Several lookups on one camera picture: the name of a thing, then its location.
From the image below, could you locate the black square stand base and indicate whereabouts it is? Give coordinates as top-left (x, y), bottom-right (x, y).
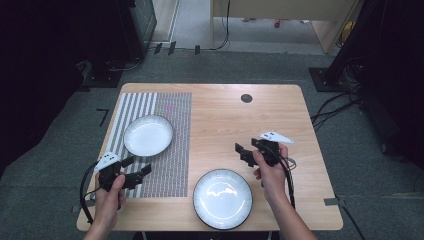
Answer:
top-left (308, 66), bottom-right (352, 93)

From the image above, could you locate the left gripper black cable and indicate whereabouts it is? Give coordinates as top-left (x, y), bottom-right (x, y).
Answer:
top-left (78, 161), bottom-right (102, 225)

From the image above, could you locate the striped woven placemat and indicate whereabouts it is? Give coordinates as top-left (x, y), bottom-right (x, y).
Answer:
top-left (99, 92), bottom-right (193, 199)

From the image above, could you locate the black hanging cable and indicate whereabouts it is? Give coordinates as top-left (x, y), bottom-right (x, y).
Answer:
top-left (213, 0), bottom-right (232, 52)

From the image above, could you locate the dark cabinet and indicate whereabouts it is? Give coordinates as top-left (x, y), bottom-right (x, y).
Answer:
top-left (114, 0), bottom-right (158, 62)

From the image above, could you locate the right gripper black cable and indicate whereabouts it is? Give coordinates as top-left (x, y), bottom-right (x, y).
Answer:
top-left (273, 146), bottom-right (298, 210)

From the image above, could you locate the small white plate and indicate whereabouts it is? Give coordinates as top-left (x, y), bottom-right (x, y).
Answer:
top-left (123, 114), bottom-right (175, 158)

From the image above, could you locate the large white plate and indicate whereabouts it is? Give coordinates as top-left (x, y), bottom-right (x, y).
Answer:
top-left (192, 168), bottom-right (254, 231)

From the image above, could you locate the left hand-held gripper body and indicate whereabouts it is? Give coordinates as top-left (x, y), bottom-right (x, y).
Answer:
top-left (93, 151), bottom-right (145, 193)

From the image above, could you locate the bundle of black floor cables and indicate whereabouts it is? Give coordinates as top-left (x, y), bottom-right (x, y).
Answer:
top-left (310, 89), bottom-right (364, 133)

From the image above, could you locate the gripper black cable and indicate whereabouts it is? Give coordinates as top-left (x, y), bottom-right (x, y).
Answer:
top-left (78, 161), bottom-right (102, 225)
top-left (273, 146), bottom-right (298, 210)

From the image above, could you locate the person's left hand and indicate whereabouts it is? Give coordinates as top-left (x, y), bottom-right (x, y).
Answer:
top-left (94, 173), bottom-right (128, 222)

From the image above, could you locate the grey floor cable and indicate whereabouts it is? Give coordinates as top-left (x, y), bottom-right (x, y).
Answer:
top-left (109, 56), bottom-right (145, 73)

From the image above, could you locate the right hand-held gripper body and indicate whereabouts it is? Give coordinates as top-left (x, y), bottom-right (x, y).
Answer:
top-left (251, 130), bottom-right (296, 168)

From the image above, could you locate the person's right hand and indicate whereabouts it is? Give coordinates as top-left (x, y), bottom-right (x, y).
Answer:
top-left (251, 143), bottom-right (290, 202)

